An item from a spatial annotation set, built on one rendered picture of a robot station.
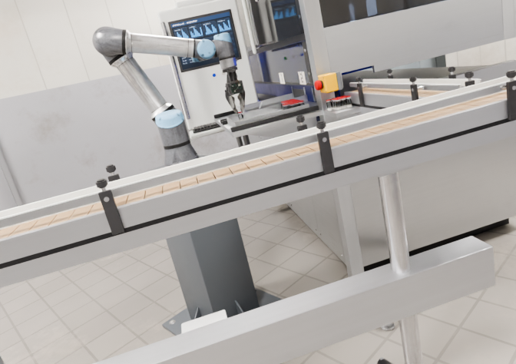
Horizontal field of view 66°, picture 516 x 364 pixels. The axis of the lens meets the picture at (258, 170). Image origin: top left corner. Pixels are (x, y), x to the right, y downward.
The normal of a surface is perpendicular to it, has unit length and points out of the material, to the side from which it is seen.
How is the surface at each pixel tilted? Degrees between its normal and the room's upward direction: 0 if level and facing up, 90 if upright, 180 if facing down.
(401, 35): 90
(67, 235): 90
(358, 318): 90
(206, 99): 90
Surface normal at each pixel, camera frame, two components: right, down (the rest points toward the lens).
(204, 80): 0.19, 0.22
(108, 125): 0.67, 0.06
